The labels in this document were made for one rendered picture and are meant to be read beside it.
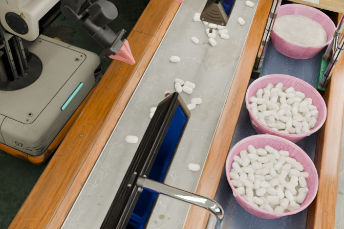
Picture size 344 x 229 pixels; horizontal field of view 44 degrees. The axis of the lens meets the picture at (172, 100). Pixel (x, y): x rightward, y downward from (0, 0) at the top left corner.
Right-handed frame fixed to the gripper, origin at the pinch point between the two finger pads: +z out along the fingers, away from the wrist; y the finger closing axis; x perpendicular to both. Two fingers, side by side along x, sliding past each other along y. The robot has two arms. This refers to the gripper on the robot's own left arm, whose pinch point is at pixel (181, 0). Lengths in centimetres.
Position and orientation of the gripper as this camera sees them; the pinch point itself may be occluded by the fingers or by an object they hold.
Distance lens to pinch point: 164.1
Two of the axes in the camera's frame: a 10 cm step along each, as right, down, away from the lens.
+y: 3.0, -7.1, 6.3
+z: 6.8, 6.3, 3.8
